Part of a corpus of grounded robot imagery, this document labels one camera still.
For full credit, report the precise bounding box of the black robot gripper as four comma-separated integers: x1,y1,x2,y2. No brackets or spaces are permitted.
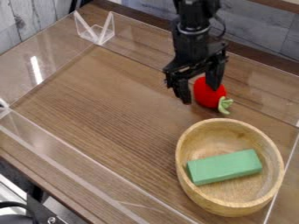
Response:
162,41,228,104

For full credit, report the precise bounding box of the red knitted strawberry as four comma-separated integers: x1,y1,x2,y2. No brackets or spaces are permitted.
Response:
192,77,233,115

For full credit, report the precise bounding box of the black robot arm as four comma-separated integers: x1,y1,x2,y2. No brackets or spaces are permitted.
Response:
162,0,228,104

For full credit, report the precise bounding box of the light wooden bowl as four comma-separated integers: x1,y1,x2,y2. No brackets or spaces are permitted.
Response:
174,118,284,217

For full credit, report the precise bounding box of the green rectangular block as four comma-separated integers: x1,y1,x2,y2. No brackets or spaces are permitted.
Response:
185,149,262,186

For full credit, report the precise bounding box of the black metal stand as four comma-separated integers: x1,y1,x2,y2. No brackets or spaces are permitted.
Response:
0,160,70,224

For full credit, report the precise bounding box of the black cable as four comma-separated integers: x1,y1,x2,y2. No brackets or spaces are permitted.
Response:
210,14,228,39

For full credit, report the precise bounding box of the clear acrylic enclosure wall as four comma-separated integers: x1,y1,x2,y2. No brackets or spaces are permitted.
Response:
0,7,299,224

